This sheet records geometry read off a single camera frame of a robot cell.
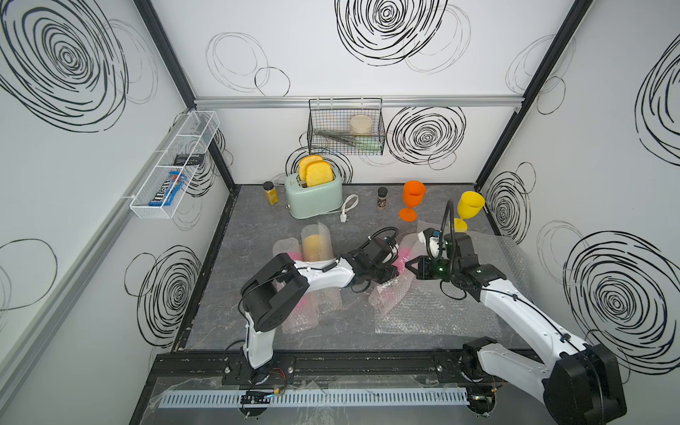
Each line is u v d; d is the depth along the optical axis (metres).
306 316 0.77
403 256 0.81
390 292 0.77
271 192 1.08
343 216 1.07
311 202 1.03
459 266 0.63
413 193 0.98
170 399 0.69
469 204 0.94
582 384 0.39
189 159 0.75
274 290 0.51
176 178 0.70
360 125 0.89
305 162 0.97
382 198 1.08
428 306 0.85
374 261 0.70
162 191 0.70
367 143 0.96
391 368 0.75
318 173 0.98
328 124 0.96
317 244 0.92
